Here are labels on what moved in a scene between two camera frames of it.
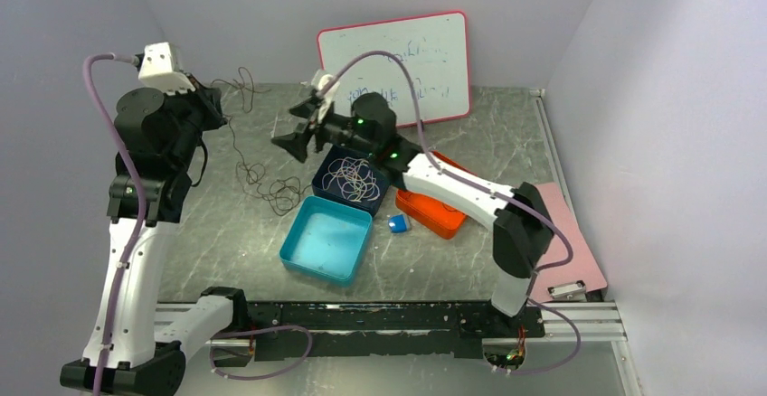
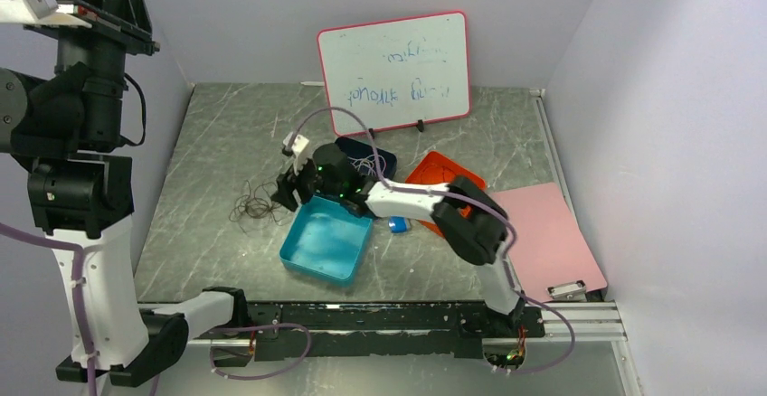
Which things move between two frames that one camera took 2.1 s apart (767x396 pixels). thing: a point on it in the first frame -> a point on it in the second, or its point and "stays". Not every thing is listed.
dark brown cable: (282, 193) -> (257, 204)
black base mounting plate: (301, 331) stays
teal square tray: (327, 240) stays
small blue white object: (399, 223) stays
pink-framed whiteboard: (435, 47) stays
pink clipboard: (583, 266) stays
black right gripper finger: (307, 108) -> (291, 181)
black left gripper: (207, 99) -> (118, 0)
